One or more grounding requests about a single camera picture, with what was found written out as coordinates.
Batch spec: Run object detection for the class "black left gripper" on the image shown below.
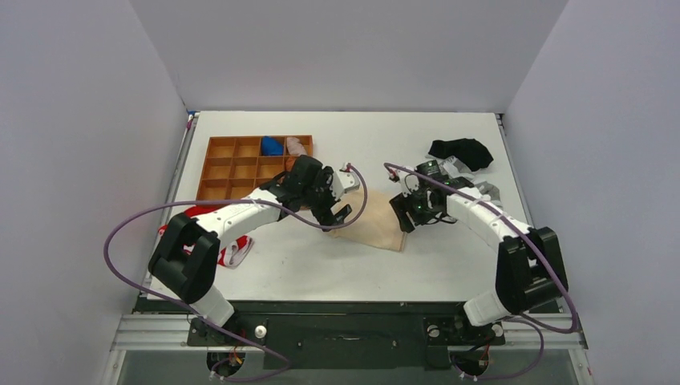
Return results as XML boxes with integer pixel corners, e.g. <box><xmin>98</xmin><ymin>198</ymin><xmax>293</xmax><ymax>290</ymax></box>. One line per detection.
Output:
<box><xmin>302</xmin><ymin>168</ymin><xmax>351</xmax><ymax>231</ymax></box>

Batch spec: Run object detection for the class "cream beige underwear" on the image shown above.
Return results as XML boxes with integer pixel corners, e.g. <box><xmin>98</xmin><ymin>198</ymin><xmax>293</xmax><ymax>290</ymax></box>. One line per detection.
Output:
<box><xmin>329</xmin><ymin>189</ymin><xmax>407</xmax><ymax>252</ymax></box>

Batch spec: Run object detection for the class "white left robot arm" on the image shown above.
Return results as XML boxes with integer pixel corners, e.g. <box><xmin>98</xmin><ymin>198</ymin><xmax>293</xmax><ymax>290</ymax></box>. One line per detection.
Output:
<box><xmin>148</xmin><ymin>156</ymin><xmax>363</xmax><ymax>345</ymax></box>

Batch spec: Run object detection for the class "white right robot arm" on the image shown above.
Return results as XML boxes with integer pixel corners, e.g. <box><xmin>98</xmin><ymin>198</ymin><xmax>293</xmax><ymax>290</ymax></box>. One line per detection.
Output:
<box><xmin>385</xmin><ymin>160</ymin><xmax>569</xmax><ymax>342</ymax></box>

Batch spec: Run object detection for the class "grey underwear white band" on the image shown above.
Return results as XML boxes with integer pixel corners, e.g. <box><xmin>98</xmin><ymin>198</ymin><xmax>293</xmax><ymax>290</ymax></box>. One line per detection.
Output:
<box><xmin>436</xmin><ymin>156</ymin><xmax>504</xmax><ymax>209</ymax></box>

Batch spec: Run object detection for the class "black underwear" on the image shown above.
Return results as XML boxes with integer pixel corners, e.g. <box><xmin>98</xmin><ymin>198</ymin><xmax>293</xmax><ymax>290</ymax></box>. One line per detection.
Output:
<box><xmin>427</xmin><ymin>138</ymin><xmax>494</xmax><ymax>172</ymax></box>

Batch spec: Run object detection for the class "blue rolled underwear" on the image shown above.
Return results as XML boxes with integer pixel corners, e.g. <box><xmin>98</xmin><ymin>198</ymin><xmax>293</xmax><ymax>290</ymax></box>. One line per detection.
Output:
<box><xmin>261</xmin><ymin>136</ymin><xmax>285</xmax><ymax>156</ymax></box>

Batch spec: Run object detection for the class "red underwear white band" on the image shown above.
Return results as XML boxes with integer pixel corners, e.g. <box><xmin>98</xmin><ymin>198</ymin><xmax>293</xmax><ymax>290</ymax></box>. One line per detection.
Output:
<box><xmin>184</xmin><ymin>205</ymin><xmax>254</xmax><ymax>269</ymax></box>

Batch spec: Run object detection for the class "wooden compartment tray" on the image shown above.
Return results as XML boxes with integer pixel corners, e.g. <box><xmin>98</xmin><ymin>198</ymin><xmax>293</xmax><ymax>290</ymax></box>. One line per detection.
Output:
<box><xmin>196</xmin><ymin>135</ymin><xmax>314</xmax><ymax>201</ymax></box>

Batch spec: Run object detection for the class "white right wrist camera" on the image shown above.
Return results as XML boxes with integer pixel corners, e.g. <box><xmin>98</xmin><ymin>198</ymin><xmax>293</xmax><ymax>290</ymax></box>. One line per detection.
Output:
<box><xmin>391</xmin><ymin>169</ymin><xmax>419</xmax><ymax>197</ymax></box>

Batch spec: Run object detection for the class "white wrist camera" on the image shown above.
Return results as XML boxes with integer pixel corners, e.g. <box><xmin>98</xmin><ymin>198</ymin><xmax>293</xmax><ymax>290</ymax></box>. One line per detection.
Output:
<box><xmin>330</xmin><ymin>163</ymin><xmax>361</xmax><ymax>201</ymax></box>
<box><xmin>391</xmin><ymin>169</ymin><xmax>419</xmax><ymax>197</ymax></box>

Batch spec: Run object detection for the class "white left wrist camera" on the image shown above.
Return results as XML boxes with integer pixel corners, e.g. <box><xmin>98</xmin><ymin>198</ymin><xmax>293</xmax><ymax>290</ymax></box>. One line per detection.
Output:
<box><xmin>330</xmin><ymin>163</ymin><xmax>361</xmax><ymax>201</ymax></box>

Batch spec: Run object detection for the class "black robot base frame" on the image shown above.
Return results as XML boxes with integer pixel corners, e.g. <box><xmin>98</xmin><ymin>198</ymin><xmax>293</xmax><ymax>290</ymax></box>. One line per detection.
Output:
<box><xmin>115</xmin><ymin>297</ymin><xmax>579</xmax><ymax>379</ymax></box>

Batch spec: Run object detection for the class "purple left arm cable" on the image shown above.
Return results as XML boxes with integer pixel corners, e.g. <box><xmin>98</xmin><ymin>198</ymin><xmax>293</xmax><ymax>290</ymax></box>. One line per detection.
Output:
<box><xmin>103</xmin><ymin>163</ymin><xmax>369</xmax><ymax>383</ymax></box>

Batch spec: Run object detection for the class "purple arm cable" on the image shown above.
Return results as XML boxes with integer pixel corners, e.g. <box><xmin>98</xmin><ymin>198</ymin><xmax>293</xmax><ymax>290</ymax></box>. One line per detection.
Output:
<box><xmin>383</xmin><ymin>161</ymin><xmax>579</xmax><ymax>383</ymax></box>
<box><xmin>103</xmin><ymin>163</ymin><xmax>369</xmax><ymax>383</ymax></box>

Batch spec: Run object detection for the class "aluminium table edge rail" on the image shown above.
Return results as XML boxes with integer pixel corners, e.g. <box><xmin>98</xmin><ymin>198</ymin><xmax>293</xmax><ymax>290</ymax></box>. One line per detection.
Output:
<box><xmin>142</xmin><ymin>111</ymin><xmax>200</xmax><ymax>289</ymax></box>

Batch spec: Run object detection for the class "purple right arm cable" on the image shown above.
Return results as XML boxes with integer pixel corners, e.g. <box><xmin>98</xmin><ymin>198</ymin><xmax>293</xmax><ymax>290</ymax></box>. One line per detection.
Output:
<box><xmin>383</xmin><ymin>161</ymin><xmax>579</xmax><ymax>383</ymax></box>

